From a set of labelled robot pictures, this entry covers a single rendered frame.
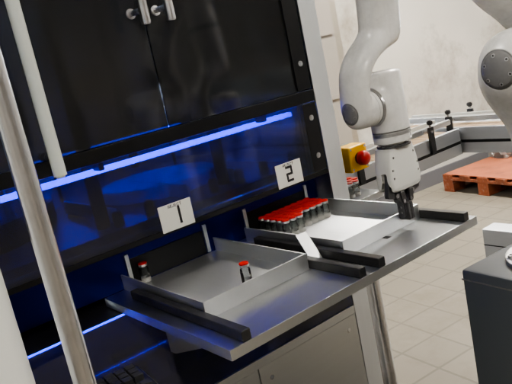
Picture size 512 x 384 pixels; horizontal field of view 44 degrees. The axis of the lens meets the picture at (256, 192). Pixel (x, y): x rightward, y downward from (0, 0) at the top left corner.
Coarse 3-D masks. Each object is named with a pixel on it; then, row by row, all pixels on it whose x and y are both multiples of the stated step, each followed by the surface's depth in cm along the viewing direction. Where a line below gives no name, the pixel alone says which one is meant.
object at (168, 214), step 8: (184, 200) 142; (160, 208) 138; (168, 208) 140; (176, 208) 141; (184, 208) 142; (160, 216) 138; (168, 216) 140; (176, 216) 141; (184, 216) 142; (192, 216) 143; (168, 224) 140; (176, 224) 141; (184, 224) 142
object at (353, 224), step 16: (336, 208) 169; (352, 208) 165; (368, 208) 160; (384, 208) 156; (416, 208) 148; (320, 224) 160; (336, 224) 157; (352, 224) 154; (368, 224) 152; (384, 224) 141; (400, 224) 144; (288, 240) 147; (320, 240) 138; (336, 240) 134; (352, 240) 135; (368, 240) 138
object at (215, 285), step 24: (216, 240) 156; (192, 264) 150; (216, 264) 146; (264, 264) 139; (288, 264) 127; (144, 288) 134; (168, 288) 137; (192, 288) 134; (216, 288) 131; (240, 288) 120; (264, 288) 124; (216, 312) 117
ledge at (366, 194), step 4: (360, 188) 189; (360, 192) 184; (364, 192) 183; (368, 192) 183; (372, 192) 182; (376, 192) 181; (380, 192) 182; (360, 196) 180; (364, 196) 179; (368, 196) 179; (372, 196) 180; (376, 196) 181; (380, 196) 182; (368, 200) 179; (372, 200) 180
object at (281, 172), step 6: (288, 162) 160; (294, 162) 161; (276, 168) 158; (282, 168) 159; (288, 168) 160; (294, 168) 161; (300, 168) 163; (276, 174) 158; (282, 174) 159; (294, 174) 161; (300, 174) 163; (282, 180) 159; (294, 180) 161; (300, 180) 163; (282, 186) 159; (288, 186) 160
